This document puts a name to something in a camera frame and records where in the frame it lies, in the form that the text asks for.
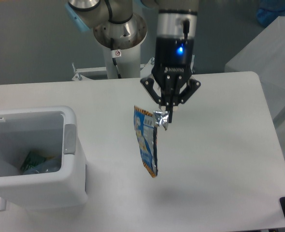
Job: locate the clear crushed plastic bottle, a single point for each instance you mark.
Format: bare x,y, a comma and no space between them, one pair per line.
49,166

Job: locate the blue cloth item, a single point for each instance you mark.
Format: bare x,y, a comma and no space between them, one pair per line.
269,10

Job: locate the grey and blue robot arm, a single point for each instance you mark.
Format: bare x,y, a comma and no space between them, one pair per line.
120,32

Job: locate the blue foil snack wrapper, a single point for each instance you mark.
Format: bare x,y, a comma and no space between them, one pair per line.
145,126

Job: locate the white plastic trash can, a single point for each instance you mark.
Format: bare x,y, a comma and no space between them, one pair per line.
49,132

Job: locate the green packet in bin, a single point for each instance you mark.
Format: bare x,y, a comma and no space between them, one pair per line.
31,160

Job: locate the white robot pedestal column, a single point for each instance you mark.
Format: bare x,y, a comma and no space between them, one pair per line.
122,63

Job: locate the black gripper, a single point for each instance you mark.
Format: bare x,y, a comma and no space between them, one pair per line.
172,73

